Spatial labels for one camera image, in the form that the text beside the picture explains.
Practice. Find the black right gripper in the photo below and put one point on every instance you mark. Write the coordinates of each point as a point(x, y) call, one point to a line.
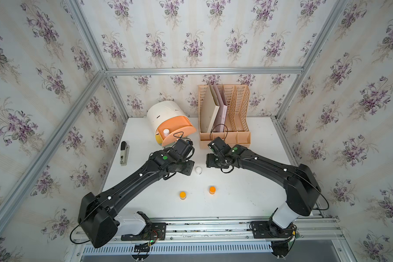
point(208, 162)

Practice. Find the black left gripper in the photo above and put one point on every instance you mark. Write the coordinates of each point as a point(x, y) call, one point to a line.
point(189, 170)

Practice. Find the pink top drawer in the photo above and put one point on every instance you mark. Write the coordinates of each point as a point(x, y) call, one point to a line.
point(179, 126)

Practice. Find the round white drawer cabinet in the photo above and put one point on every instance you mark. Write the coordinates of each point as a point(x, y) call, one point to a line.
point(163, 111)

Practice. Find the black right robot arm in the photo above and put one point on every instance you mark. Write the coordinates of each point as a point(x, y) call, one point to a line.
point(301, 187)

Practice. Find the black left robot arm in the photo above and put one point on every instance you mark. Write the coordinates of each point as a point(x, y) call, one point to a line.
point(97, 213)

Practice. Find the orange paint can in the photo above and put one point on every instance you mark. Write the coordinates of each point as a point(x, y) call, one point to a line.
point(212, 190)

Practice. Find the pink paper folder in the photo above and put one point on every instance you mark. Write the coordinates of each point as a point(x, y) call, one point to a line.
point(220, 120)

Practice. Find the beige plastic file organizer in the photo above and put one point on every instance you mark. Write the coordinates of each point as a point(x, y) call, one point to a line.
point(236, 130)

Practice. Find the beige cardboard folder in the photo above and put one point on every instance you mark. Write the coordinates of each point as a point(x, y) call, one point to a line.
point(208, 108)

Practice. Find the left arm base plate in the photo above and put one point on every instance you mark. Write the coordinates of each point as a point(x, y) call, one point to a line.
point(151, 232)

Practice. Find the aluminium rail frame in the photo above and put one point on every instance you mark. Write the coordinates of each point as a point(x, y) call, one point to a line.
point(223, 236)

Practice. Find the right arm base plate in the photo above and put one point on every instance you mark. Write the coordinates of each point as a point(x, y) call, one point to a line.
point(269, 230)

